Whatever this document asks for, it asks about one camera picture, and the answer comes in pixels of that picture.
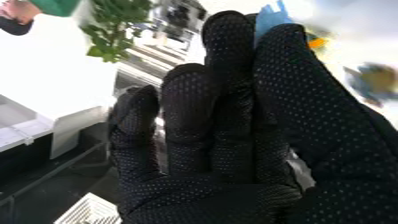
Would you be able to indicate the green leafy plant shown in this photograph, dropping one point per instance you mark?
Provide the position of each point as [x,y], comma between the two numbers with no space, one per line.
[115,30]

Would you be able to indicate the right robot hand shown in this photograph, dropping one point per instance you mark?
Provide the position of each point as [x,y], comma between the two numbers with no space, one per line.
[236,150]

